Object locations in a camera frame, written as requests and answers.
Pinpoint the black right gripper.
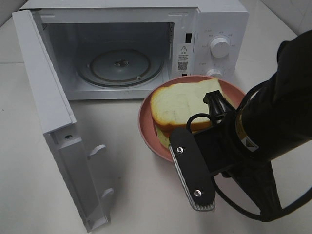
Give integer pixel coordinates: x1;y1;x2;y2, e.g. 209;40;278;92
195;90;257;177

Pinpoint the pink plate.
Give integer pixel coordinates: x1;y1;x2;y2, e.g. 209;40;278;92
138;76;245;161

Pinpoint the toast sandwich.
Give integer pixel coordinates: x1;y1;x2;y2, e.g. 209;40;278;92
150;78;234;148

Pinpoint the white microwave door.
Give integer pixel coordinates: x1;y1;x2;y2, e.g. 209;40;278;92
13;10;114;232

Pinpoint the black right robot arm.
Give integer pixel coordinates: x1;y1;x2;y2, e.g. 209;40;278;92
195;31;312;175

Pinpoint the lower white timer knob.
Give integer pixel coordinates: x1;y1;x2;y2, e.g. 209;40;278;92
206;69;223;78

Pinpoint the upper white power knob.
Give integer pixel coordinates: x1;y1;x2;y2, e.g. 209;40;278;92
210;36;230;58

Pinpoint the glass microwave turntable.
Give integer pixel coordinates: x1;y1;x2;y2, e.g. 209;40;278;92
75;41;167;88

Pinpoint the white microwave oven body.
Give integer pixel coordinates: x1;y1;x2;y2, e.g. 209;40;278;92
17;0;249;100

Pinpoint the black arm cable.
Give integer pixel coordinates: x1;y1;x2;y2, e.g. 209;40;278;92
185;112;312;216

